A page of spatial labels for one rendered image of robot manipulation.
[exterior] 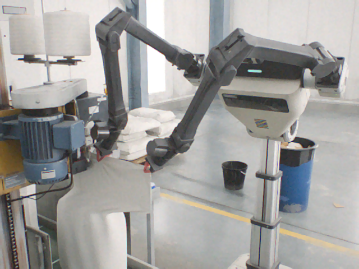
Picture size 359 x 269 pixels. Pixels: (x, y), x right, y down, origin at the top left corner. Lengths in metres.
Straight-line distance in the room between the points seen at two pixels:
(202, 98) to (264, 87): 0.43
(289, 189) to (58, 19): 2.74
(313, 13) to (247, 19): 1.69
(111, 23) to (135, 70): 6.31
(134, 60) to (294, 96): 6.29
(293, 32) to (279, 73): 8.07
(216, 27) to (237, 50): 9.15
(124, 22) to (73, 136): 0.44
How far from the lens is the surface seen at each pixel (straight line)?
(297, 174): 3.53
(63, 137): 1.30
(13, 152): 1.50
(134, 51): 7.61
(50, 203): 2.75
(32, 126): 1.32
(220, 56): 1.09
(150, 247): 2.07
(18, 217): 1.66
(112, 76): 1.42
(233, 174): 3.98
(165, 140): 1.35
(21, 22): 1.60
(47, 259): 1.88
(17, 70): 5.44
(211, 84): 1.13
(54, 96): 1.30
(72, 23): 1.37
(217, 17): 10.22
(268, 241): 1.96
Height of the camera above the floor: 1.58
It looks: 14 degrees down
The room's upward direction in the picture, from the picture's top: straight up
